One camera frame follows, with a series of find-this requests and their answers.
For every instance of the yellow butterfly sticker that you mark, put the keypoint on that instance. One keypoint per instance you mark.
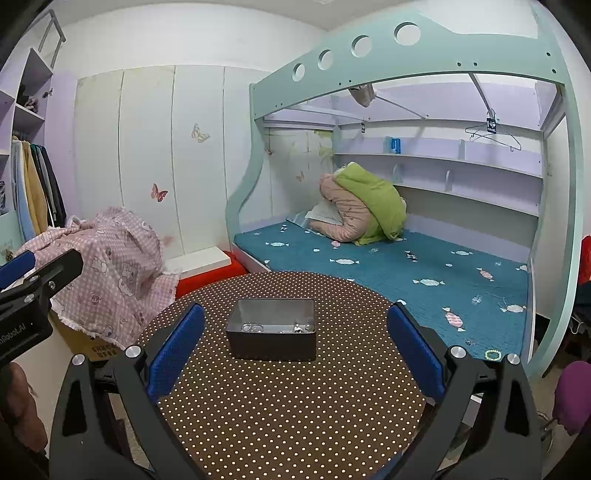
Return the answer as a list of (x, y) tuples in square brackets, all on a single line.
[(199, 134)]

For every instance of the teal candy print bedsheet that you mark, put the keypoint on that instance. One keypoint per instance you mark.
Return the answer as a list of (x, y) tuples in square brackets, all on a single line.
[(392, 286)]

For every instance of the lavender open wardrobe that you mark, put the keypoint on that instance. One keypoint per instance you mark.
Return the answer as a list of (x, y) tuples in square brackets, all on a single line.
[(32, 120)]

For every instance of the white pillow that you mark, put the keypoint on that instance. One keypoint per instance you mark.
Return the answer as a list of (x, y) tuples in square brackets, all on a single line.
[(318, 214)]

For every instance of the purple chair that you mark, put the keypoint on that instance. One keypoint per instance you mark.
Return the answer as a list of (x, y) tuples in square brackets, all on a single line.
[(575, 397)]

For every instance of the dark hanging garments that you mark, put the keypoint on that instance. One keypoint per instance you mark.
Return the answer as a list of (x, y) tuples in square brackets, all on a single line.
[(53, 184)]

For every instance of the light blue hanging garment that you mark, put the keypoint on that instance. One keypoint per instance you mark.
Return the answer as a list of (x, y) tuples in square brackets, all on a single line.
[(21, 194)]

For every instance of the lavender wall shelf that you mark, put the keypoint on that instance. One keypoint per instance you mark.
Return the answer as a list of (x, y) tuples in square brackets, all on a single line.
[(485, 161)]

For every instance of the white board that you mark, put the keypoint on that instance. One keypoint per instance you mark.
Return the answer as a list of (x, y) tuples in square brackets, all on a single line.
[(198, 259)]

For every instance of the grey metal rail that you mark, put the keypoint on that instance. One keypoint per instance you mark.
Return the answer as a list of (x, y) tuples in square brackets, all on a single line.
[(51, 27)]

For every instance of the grey metal tin box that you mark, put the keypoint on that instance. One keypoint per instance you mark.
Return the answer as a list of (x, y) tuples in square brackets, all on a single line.
[(272, 341)]

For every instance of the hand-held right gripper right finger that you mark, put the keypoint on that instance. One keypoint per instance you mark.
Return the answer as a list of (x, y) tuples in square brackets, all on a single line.
[(415, 350)]

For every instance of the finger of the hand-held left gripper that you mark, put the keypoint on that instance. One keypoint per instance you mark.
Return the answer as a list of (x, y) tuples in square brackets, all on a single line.
[(53, 272), (16, 268)]

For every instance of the person's left hand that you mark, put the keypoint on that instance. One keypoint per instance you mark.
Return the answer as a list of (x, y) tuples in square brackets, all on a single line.
[(21, 406)]

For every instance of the teal bunk bed frame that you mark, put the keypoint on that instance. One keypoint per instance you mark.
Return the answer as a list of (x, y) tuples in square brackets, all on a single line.
[(429, 60)]

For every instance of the green leaf sticker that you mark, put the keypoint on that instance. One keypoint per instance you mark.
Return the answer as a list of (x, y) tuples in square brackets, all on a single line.
[(324, 150)]

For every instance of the yellow hanging garment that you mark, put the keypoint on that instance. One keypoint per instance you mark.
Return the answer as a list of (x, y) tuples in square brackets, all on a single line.
[(36, 184)]

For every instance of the small blue box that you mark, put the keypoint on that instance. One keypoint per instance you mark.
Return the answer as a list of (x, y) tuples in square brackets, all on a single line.
[(395, 145)]

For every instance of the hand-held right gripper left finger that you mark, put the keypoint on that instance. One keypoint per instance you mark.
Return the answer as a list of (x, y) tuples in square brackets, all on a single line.
[(178, 350)]

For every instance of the pink checked cloth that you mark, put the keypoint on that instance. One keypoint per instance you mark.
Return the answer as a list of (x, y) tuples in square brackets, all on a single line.
[(106, 267)]

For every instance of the brown polka dot tablecloth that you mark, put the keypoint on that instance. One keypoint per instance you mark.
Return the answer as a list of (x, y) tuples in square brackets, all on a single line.
[(286, 415)]

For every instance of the green and pink rolled quilt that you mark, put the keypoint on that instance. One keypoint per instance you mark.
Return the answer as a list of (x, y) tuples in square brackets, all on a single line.
[(364, 203)]

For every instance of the red and white stool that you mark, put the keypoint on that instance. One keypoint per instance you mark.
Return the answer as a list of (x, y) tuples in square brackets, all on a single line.
[(207, 279)]

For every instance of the beige hanging cloth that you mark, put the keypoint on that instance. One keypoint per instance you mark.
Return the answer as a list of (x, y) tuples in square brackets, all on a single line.
[(362, 94)]

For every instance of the cardboard box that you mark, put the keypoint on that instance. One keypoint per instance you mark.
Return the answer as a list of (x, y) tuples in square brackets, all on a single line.
[(92, 341)]

